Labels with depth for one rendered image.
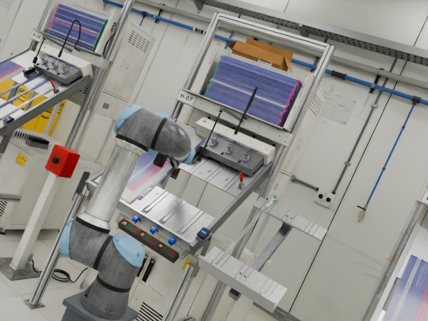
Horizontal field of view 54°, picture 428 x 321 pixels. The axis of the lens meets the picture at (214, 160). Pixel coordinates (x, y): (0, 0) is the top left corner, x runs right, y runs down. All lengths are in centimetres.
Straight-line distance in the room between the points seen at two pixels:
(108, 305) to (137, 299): 104
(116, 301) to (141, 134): 53
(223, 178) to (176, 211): 33
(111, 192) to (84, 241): 17
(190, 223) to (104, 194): 69
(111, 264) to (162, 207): 74
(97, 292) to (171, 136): 54
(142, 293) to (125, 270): 105
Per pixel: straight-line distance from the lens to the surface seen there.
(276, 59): 276
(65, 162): 253
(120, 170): 137
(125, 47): 322
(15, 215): 315
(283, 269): 378
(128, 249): 134
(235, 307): 190
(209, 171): 223
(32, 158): 301
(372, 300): 221
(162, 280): 233
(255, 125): 232
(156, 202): 207
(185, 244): 190
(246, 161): 219
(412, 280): 194
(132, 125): 137
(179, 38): 460
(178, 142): 137
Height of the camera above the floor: 119
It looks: 3 degrees down
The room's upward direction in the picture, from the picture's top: 24 degrees clockwise
